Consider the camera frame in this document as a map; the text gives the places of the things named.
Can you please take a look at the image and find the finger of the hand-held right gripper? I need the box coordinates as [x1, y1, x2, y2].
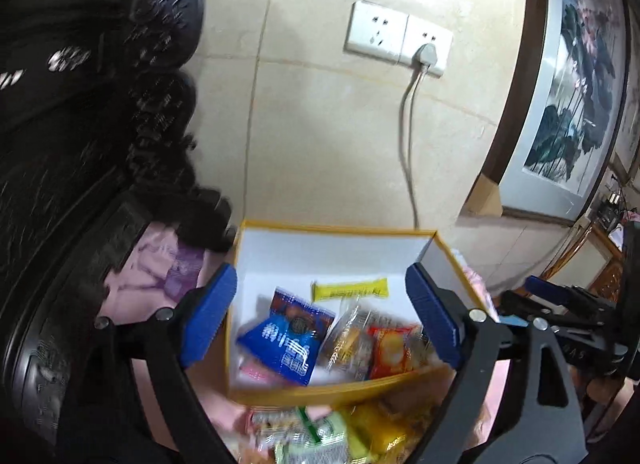
[501, 289, 557, 328]
[524, 274, 617, 313]

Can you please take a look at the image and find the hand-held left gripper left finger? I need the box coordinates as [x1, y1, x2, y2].
[55, 263, 238, 464]

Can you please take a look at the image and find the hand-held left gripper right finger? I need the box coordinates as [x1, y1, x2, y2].
[404, 262, 589, 464]

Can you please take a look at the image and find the red snack packet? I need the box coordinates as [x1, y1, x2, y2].
[367, 324, 422, 380]

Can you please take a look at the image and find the pink biscuit packet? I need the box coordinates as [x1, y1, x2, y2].
[239, 358, 282, 386]

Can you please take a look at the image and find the blue snack packet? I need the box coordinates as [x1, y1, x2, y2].
[236, 288, 337, 388]

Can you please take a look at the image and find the yellow snack bar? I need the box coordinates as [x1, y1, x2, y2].
[310, 277, 390, 303]

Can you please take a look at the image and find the dark label snack packet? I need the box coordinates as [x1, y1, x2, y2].
[320, 299, 382, 371]

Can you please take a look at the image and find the yellow cake packet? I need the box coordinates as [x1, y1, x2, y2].
[345, 401, 417, 456]

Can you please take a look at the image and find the yellow cardboard box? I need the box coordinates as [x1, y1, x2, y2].
[225, 220, 497, 407]

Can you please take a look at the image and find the green snack packet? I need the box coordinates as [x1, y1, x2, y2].
[272, 408, 349, 464]

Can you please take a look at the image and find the pink floral blanket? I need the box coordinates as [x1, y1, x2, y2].
[95, 221, 501, 464]

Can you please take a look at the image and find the black plug adapter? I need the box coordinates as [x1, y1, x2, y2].
[595, 184, 627, 231]

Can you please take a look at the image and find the cardboard corner protector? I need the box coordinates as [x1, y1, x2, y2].
[462, 176, 503, 218]

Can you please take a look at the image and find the framed lotus painting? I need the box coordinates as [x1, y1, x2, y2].
[459, 0, 634, 228]

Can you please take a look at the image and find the framed picture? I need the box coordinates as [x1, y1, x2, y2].
[610, 9, 640, 181]

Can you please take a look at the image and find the dark carved wooden bench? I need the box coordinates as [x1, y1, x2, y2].
[0, 0, 237, 464]

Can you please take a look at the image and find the white power plug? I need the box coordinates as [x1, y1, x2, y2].
[411, 43, 441, 71]

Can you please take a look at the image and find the white power cable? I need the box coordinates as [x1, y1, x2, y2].
[398, 66, 427, 231]

